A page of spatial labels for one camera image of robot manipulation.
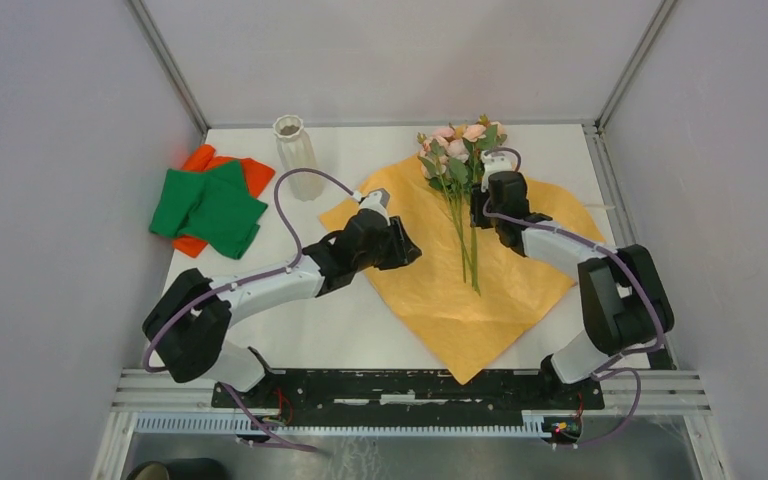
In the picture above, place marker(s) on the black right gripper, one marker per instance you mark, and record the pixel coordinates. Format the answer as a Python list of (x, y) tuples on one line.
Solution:
[(476, 200)]

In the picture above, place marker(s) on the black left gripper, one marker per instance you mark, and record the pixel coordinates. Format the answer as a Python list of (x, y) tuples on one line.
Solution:
[(402, 252)]

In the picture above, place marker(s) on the pink artificial flower bouquet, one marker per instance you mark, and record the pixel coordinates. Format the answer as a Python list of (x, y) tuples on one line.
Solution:
[(450, 159)]

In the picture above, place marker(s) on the cream printed ribbon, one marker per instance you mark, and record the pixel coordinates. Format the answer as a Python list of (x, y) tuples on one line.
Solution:
[(600, 207)]

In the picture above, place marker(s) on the orange wrapping paper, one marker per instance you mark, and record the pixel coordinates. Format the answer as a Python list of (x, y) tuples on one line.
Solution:
[(519, 311)]

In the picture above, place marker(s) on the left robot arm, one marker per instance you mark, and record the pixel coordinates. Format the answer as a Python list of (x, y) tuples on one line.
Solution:
[(188, 326)]

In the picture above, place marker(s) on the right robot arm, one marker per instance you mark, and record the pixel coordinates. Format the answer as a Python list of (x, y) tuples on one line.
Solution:
[(625, 309)]

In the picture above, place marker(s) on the white ribbed vase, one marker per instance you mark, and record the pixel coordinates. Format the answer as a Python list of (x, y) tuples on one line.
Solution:
[(295, 151)]

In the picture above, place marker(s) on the orange cloth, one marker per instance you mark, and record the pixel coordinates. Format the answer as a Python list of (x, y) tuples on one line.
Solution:
[(257, 177)]

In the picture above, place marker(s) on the green cloth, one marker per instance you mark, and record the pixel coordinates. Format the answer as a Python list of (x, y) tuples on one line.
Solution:
[(213, 206)]

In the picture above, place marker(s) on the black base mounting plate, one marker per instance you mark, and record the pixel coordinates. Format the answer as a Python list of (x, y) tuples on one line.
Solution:
[(412, 398)]

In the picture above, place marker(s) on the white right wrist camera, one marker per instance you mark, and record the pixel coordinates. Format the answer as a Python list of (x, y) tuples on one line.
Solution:
[(494, 162)]

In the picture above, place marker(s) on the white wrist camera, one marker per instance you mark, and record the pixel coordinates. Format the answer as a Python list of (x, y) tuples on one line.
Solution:
[(494, 162), (376, 201)]

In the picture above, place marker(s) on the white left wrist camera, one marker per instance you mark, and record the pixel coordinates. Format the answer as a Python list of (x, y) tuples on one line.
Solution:
[(376, 201)]

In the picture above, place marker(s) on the aluminium frame rail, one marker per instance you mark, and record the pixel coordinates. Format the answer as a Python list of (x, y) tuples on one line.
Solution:
[(663, 393)]

